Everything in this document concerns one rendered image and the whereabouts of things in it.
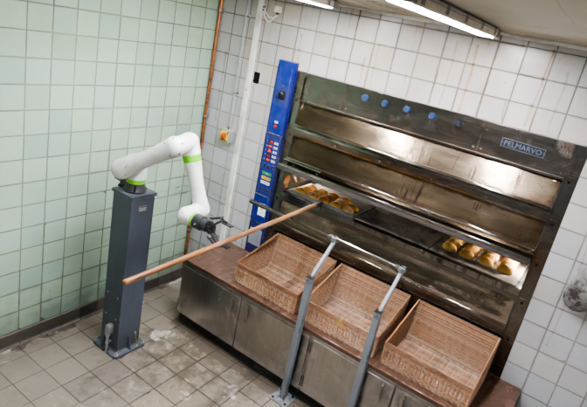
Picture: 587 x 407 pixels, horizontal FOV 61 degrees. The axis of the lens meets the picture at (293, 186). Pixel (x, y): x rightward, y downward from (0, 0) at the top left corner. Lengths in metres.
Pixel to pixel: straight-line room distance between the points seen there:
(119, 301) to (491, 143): 2.62
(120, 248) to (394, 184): 1.87
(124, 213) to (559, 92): 2.68
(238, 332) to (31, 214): 1.61
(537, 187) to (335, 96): 1.43
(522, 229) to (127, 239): 2.45
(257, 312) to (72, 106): 1.83
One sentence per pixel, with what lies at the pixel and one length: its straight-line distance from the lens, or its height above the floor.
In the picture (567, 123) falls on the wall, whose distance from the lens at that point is 3.13.
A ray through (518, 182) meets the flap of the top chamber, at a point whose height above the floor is 1.81.
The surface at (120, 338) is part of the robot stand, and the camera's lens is 3.84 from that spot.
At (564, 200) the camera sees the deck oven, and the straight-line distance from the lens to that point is 3.18.
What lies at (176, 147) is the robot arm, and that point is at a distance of 2.92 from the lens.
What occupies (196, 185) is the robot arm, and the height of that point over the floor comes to 1.37.
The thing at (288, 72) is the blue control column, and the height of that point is 2.07.
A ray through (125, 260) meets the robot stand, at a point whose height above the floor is 0.75.
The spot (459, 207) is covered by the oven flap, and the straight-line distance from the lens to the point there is 3.30.
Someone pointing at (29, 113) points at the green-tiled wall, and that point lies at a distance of 3.37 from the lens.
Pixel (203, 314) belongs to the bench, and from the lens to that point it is 3.97.
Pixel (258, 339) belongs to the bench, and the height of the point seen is 0.29.
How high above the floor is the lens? 2.42
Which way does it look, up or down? 18 degrees down
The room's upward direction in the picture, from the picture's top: 12 degrees clockwise
